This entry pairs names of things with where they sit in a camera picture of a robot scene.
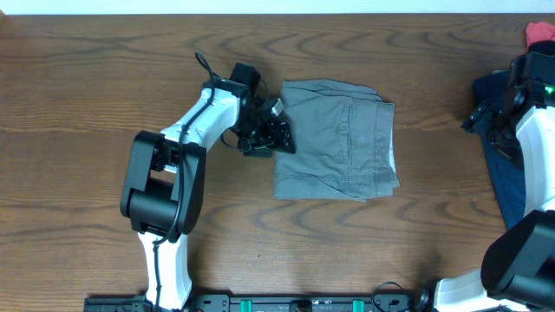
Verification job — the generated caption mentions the grey shorts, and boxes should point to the grey shorts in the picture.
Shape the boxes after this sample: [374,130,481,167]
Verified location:
[274,80,400,202]

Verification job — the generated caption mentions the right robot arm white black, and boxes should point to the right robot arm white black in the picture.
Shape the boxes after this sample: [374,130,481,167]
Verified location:
[415,42,554,311]

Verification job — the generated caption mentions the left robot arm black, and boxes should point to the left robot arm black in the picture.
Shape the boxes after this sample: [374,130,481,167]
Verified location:
[121,63,296,311]

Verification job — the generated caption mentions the dark blue garment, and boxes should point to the dark blue garment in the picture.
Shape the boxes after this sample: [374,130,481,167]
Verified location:
[463,70,526,230]

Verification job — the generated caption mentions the red cloth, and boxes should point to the red cloth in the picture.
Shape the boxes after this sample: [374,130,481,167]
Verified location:
[525,22,555,49]

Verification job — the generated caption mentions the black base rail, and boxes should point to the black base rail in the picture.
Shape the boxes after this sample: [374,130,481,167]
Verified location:
[83,288,434,312]

